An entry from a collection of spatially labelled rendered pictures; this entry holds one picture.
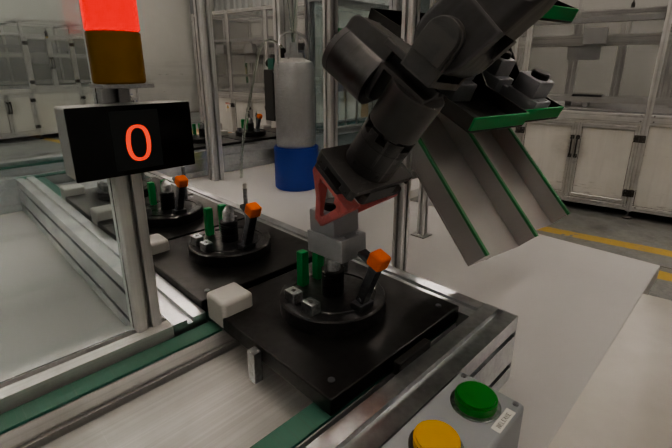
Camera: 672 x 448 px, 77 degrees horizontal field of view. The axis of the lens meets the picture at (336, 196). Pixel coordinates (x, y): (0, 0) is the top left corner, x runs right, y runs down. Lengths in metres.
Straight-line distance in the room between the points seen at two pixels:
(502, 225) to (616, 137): 3.65
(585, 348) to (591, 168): 3.71
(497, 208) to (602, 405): 0.32
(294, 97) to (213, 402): 1.07
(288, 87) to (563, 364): 1.09
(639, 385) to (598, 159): 3.75
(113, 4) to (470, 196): 0.57
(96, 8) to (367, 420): 0.46
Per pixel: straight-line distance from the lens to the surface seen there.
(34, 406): 0.57
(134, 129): 0.48
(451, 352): 0.55
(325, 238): 0.53
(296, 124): 1.44
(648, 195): 4.48
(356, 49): 0.44
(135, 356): 0.59
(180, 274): 0.71
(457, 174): 0.77
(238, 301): 0.58
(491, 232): 0.75
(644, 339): 0.87
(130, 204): 0.55
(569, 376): 0.73
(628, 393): 0.74
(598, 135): 4.39
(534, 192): 0.91
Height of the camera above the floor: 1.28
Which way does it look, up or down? 17 degrees down
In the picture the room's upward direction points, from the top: straight up
